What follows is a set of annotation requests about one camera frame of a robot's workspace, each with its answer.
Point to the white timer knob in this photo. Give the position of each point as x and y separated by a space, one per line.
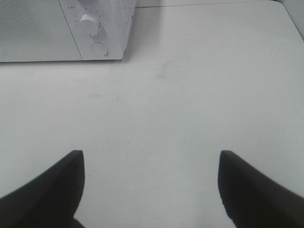
89 24

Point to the white upper power knob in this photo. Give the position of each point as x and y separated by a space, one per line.
86 2

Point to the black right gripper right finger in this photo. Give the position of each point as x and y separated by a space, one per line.
253 200

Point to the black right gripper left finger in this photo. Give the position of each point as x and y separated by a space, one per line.
48 201

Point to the white microwave door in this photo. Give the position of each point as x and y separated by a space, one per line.
35 30

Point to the white microwave oven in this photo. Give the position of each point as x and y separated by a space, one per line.
115 16

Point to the white round door button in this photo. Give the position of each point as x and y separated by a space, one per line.
99 49

